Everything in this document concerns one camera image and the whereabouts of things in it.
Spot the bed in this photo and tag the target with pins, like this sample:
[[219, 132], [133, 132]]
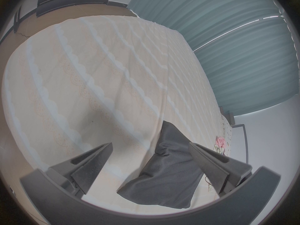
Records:
[[105, 90]]

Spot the black T-shirt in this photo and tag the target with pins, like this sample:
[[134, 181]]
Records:
[[168, 172]]

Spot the grey bedside table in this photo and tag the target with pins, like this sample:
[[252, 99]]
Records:
[[228, 116]]

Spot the white printed pillow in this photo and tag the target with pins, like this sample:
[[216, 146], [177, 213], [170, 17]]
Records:
[[226, 130]]

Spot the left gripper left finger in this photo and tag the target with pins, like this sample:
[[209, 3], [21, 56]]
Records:
[[89, 167]]

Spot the pile of clothes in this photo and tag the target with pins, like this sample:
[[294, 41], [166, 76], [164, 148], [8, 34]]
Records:
[[220, 146]]

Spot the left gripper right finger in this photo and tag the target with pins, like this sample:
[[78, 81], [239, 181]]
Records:
[[218, 167]]

